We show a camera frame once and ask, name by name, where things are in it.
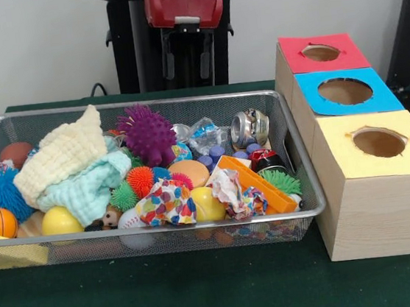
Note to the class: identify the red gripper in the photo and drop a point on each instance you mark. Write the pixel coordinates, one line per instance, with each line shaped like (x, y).
(185, 9)

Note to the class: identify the small clear plastic bottle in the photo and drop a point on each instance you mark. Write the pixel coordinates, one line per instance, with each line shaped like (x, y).
(206, 134)

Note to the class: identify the crushed silver can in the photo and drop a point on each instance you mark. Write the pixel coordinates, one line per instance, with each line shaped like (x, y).
(248, 128)

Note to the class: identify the cream waffle cloth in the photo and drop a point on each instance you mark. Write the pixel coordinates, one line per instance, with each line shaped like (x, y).
(64, 151)

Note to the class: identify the mint waffle cloth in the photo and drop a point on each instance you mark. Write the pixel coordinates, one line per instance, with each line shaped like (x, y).
(83, 189)

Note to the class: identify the wooden three-hole box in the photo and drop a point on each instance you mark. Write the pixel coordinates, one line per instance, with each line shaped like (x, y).
(382, 214)

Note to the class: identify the purple spiky ball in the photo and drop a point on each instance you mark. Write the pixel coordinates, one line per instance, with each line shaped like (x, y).
(149, 134)

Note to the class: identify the orange foam disc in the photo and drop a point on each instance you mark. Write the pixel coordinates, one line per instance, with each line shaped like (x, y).
(190, 171)

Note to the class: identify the orange plastic grid toy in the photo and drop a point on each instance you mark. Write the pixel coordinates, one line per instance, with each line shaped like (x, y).
(257, 188)

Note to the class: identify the yellow tennis ball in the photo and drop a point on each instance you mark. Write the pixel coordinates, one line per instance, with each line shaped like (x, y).
(207, 205)

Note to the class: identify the colourful patterned cloth wad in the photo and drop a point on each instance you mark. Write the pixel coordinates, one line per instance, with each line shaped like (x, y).
(166, 206)

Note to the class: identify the green spiky toy with eyes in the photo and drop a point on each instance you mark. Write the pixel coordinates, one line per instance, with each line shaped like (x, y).
(282, 181)

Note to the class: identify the white baseball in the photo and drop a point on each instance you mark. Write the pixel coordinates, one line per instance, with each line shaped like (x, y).
(129, 219)

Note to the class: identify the reddish brown ball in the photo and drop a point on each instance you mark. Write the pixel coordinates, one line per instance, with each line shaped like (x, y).
(14, 153)

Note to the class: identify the smooth yellow ball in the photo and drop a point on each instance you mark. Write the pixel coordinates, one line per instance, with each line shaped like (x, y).
(60, 222)

